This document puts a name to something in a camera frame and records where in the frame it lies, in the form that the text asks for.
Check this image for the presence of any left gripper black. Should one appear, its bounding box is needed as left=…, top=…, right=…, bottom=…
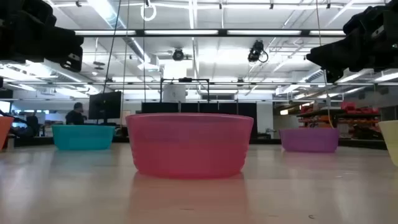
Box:
left=0, top=18, right=85, bottom=73

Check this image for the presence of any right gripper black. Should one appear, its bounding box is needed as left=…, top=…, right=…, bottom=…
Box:
left=306, top=26, right=398, bottom=83

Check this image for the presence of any purple plastic bowl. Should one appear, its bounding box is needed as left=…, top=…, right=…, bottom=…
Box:
left=279, top=128, right=340, bottom=153

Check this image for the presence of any teal plastic bowl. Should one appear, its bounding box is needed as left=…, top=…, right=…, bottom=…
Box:
left=52, top=124, right=116, bottom=151

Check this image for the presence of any pale yellow plastic bowl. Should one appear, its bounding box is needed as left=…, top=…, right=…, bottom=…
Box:
left=378, top=120, right=398, bottom=167

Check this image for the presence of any orange plastic bowl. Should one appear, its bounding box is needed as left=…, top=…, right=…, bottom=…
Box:
left=0, top=116, right=15, bottom=151

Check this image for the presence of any pink plastic bowl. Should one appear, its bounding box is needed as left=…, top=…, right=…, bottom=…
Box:
left=126, top=113, right=254, bottom=180

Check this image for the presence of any shelving with red orange bins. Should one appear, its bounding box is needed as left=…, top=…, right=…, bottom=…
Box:
left=296, top=101, right=382, bottom=140

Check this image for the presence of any black computer monitor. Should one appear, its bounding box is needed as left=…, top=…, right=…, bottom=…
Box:
left=88, top=90, right=123, bottom=125

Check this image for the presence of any person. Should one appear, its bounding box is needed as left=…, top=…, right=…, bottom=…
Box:
left=65, top=101, right=88, bottom=126

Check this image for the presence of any black office chair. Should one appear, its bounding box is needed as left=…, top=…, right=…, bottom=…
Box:
left=0, top=108, right=42, bottom=138

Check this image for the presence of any overhead bar with light strips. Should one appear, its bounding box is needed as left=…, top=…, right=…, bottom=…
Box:
left=73, top=28, right=346, bottom=38

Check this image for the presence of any hanging yellowish cable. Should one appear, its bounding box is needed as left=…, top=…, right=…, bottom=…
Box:
left=315, top=0, right=335, bottom=129

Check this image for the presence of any hanging black cable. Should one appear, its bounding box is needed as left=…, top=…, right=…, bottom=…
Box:
left=103, top=0, right=123, bottom=91

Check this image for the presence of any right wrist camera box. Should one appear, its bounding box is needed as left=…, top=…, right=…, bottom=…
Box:
left=343, top=5, right=386, bottom=40

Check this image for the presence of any black camera with cable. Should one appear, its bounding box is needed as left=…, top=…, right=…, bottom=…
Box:
left=247, top=39, right=269, bottom=63

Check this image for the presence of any white cable loop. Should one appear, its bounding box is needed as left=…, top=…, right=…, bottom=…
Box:
left=140, top=2, right=157, bottom=22

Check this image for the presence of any round black overhead camera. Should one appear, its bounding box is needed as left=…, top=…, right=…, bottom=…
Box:
left=172, top=47, right=185, bottom=62

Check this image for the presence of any black station frame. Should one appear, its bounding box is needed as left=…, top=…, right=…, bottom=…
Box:
left=159, top=77, right=211, bottom=104

